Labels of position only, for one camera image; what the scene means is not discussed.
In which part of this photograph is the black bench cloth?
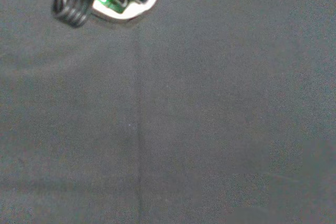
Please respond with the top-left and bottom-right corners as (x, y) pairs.
(0, 0), (336, 224)

